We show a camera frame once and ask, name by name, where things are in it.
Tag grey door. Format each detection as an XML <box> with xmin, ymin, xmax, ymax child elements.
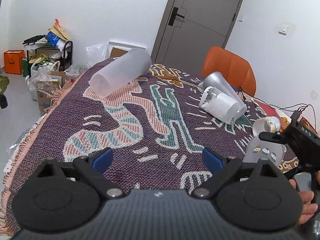
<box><xmin>151</xmin><ymin>0</ymin><xmax>249</xmax><ymax>73</ymax></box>

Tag orange chair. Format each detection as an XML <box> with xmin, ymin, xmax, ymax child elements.
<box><xmin>201</xmin><ymin>46</ymin><xmax>257</xmax><ymax>97</ymax></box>

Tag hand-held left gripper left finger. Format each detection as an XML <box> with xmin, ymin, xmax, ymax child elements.
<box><xmin>37</xmin><ymin>147</ymin><xmax>126</xmax><ymax>200</ymax></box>

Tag green bag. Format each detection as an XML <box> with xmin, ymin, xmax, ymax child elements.
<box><xmin>21</xmin><ymin>57</ymin><xmax>32</xmax><ymax>78</ymax></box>

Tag grey cup with cartoon print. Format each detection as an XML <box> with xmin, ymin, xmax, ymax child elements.
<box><xmin>243</xmin><ymin>135</ymin><xmax>287</xmax><ymax>172</ymax></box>

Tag orange paper bag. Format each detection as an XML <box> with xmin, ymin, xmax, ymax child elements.
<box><xmin>3</xmin><ymin>50</ymin><xmax>25</xmax><ymax>75</ymax></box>

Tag brown paper bag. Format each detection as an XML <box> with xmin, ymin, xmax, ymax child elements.
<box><xmin>48</xmin><ymin>19</ymin><xmax>72</xmax><ymax>41</ymax></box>

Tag person's right hand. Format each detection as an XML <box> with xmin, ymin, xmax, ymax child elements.
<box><xmin>289</xmin><ymin>179</ymin><xmax>319</xmax><ymax>227</ymax></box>

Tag printed woven blanket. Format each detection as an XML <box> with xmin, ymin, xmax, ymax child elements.
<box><xmin>0</xmin><ymin>56</ymin><xmax>300</xmax><ymax>236</ymax></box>

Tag white flat board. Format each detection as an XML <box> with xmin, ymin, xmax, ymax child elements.
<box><xmin>108</xmin><ymin>40</ymin><xmax>147</xmax><ymax>58</ymax></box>

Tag blue and white plastic bag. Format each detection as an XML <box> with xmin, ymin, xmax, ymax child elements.
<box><xmin>46</xmin><ymin>32</ymin><xmax>66</xmax><ymax>49</ymax></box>

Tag black door handle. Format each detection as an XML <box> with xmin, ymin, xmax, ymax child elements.
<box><xmin>168</xmin><ymin>7</ymin><xmax>186</xmax><ymax>26</ymax></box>

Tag clear plastic bag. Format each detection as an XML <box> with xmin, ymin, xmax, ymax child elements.
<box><xmin>86</xmin><ymin>43</ymin><xmax>108</xmax><ymax>68</ymax></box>

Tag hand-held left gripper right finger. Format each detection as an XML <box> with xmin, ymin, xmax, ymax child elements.
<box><xmin>191</xmin><ymin>147</ymin><xmax>279</xmax><ymax>200</ymax></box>

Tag silver conical cup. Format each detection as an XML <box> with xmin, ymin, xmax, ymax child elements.
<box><xmin>201</xmin><ymin>71</ymin><xmax>247</xmax><ymax>105</ymax></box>

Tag open cardboard box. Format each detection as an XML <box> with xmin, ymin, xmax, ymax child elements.
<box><xmin>36</xmin><ymin>71</ymin><xmax>67</xmax><ymax>117</ymax></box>

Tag flat cardboard piece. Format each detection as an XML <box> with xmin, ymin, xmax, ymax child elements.
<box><xmin>110</xmin><ymin>47</ymin><xmax>131</xmax><ymax>59</ymax></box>

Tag green cloth item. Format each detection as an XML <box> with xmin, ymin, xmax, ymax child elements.
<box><xmin>0</xmin><ymin>75</ymin><xmax>10</xmax><ymax>95</ymax></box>

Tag small white printed cup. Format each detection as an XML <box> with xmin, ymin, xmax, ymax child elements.
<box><xmin>252</xmin><ymin>116</ymin><xmax>282</xmax><ymax>136</ymax></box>

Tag black shoe rack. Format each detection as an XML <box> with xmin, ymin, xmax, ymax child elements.
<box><xmin>24</xmin><ymin>40</ymin><xmax>73</xmax><ymax>80</ymax></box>

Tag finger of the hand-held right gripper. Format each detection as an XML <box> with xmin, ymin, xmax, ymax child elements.
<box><xmin>258</xmin><ymin>131</ymin><xmax>288</xmax><ymax>143</ymax></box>

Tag black cable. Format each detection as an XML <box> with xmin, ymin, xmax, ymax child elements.
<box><xmin>239</xmin><ymin>87</ymin><xmax>316</xmax><ymax>112</ymax></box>

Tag clear cup with white sleeve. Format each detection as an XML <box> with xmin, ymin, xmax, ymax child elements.
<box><xmin>199</xmin><ymin>86</ymin><xmax>248</xmax><ymax>125</ymax></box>

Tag large frosted plastic cup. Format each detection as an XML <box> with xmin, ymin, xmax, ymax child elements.
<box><xmin>89</xmin><ymin>48</ymin><xmax>153</xmax><ymax>99</ymax></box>

